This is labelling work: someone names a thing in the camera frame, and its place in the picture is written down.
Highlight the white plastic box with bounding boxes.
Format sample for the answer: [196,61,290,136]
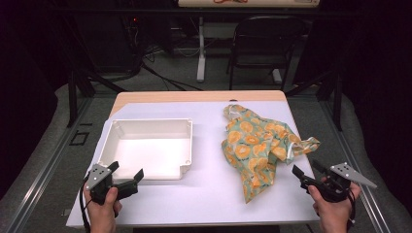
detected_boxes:
[96,117,194,182]

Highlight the black floor cables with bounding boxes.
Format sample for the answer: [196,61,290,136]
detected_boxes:
[140,48,204,92]

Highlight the person's right hand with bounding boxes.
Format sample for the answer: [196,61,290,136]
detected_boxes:
[307,183,362,224]

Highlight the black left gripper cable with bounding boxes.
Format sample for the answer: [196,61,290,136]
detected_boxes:
[79,176,92,233]

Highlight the white desk leg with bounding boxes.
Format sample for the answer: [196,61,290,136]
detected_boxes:
[196,16,207,83]

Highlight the beige background desk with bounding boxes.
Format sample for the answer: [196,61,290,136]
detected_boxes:
[178,0,320,8]

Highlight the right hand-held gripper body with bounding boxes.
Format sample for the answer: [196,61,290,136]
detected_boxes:
[310,161,378,204]

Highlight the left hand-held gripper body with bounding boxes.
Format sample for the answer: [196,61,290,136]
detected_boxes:
[85,163,128,206]

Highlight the aluminium floor rail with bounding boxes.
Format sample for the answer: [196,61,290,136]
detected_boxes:
[319,98,395,233]
[6,96,95,233]

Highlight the person's left hand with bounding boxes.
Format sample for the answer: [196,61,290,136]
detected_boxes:
[83,186,123,226]

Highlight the dark equipment with red light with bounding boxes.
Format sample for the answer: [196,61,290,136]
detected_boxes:
[120,14,145,74]

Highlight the black folding chair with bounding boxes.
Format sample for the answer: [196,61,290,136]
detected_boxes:
[226,15,307,91]

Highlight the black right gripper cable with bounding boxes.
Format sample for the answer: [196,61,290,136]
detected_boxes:
[345,189,358,232]

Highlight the black frame post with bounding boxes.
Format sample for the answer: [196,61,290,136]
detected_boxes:
[66,69,80,128]

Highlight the orange-print green bag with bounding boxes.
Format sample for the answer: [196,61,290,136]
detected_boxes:
[221,104,321,204]

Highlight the white table sheet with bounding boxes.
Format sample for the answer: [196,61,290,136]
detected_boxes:
[66,100,320,227]

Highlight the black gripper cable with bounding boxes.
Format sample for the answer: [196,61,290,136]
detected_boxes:
[345,189,358,232]
[79,176,92,233]

